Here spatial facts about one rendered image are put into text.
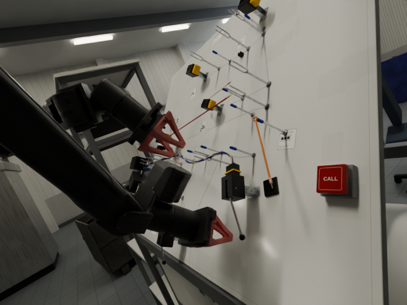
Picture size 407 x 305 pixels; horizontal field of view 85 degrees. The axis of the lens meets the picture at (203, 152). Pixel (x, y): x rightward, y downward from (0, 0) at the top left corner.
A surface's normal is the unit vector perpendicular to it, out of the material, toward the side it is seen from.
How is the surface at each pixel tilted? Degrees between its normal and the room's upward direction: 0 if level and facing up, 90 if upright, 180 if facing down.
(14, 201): 90
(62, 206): 90
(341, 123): 51
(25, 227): 90
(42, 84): 90
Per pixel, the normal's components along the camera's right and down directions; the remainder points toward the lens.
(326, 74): -0.84, -0.26
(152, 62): 0.50, -0.11
